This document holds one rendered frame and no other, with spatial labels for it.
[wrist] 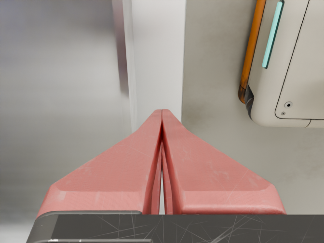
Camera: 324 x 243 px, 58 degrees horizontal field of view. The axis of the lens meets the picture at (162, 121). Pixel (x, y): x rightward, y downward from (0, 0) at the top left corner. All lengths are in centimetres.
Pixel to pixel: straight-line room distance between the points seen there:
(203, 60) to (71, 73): 99
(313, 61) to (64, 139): 80
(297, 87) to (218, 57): 34
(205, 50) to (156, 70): 96
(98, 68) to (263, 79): 79
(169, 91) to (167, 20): 4
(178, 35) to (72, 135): 10
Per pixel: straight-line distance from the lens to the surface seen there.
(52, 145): 21
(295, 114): 101
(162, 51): 17
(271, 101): 95
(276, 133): 142
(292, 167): 159
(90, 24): 16
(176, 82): 17
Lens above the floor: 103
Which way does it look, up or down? 54 degrees down
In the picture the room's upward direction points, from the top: 180 degrees clockwise
